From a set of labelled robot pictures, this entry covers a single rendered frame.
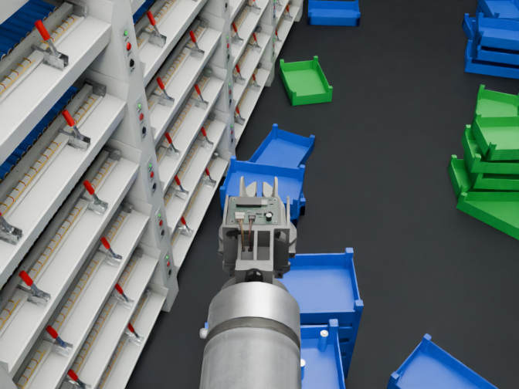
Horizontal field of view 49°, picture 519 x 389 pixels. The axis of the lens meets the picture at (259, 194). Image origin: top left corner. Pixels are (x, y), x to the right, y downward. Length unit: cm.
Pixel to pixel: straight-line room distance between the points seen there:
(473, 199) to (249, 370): 206
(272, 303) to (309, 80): 253
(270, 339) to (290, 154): 207
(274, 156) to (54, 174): 147
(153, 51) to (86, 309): 67
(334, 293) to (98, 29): 94
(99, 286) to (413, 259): 120
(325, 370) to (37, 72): 87
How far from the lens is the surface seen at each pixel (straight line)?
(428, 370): 196
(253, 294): 53
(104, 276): 152
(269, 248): 60
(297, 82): 300
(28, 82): 112
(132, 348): 185
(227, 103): 222
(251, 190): 73
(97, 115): 134
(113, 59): 133
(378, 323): 202
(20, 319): 125
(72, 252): 133
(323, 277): 169
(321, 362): 136
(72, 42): 122
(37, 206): 117
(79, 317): 146
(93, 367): 162
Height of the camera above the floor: 167
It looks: 45 degrees down
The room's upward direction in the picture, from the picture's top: straight up
